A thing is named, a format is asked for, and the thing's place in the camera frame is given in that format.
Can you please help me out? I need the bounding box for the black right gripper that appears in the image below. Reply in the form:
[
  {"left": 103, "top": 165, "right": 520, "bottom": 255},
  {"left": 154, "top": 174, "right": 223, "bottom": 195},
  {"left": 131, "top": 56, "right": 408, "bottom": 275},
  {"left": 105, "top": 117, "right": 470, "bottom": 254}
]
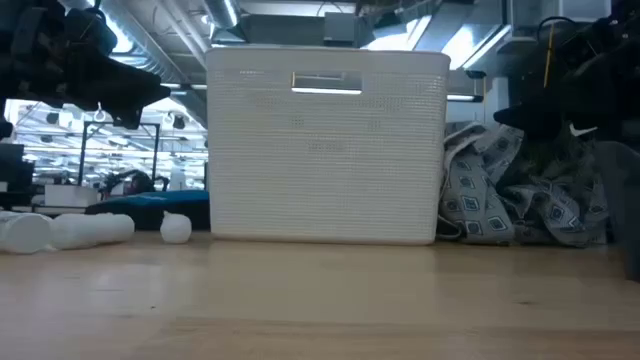
[{"left": 492, "top": 17, "right": 622, "bottom": 144}]

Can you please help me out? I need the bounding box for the right gripper black cable loop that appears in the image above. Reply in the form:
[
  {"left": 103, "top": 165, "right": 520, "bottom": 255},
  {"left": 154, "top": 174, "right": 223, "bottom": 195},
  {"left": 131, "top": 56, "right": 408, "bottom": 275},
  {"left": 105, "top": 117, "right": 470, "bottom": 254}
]
[{"left": 536, "top": 15, "right": 577, "bottom": 44}]

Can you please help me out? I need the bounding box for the black background monitor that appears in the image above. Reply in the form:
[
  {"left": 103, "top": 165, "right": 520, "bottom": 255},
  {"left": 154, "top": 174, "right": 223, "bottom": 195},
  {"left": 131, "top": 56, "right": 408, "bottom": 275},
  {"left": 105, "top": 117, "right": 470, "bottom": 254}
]
[{"left": 0, "top": 143, "right": 35, "bottom": 209}]

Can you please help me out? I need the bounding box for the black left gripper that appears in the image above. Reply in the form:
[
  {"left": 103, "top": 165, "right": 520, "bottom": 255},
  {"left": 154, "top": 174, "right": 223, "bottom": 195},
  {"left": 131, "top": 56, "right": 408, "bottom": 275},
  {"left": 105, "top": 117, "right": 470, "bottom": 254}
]
[{"left": 9, "top": 0, "right": 172, "bottom": 131}]

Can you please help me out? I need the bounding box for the grey patterned hospital gown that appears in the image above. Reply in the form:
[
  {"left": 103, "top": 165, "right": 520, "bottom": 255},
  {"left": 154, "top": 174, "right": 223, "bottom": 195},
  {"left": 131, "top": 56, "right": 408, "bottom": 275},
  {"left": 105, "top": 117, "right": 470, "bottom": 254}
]
[{"left": 438, "top": 121, "right": 610, "bottom": 249}]

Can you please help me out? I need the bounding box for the white background box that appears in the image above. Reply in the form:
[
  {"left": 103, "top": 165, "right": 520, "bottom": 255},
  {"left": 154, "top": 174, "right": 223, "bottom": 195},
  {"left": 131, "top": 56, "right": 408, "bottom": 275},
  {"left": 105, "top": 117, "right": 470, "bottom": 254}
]
[{"left": 43, "top": 184, "right": 100, "bottom": 208}]

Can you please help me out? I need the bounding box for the white perforated plastic basket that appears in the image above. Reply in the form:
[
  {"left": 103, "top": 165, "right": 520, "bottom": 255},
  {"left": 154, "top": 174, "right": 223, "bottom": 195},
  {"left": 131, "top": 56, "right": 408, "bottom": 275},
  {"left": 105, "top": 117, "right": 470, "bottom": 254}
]
[{"left": 205, "top": 45, "right": 452, "bottom": 247}]

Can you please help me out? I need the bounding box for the blue zip pouch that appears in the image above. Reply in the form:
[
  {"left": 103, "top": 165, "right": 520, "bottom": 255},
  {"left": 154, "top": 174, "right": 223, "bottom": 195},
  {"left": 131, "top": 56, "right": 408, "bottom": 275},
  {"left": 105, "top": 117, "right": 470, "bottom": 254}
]
[{"left": 84, "top": 189, "right": 211, "bottom": 232}]

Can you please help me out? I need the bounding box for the white plastic bottle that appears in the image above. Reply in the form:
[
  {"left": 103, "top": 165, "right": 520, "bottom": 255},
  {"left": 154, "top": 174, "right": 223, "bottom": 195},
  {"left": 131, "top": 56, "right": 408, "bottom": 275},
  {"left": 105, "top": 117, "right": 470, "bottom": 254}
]
[
  {"left": 48, "top": 212, "right": 136, "bottom": 251},
  {"left": 0, "top": 210, "right": 52, "bottom": 255},
  {"left": 159, "top": 210, "right": 193, "bottom": 245}
]

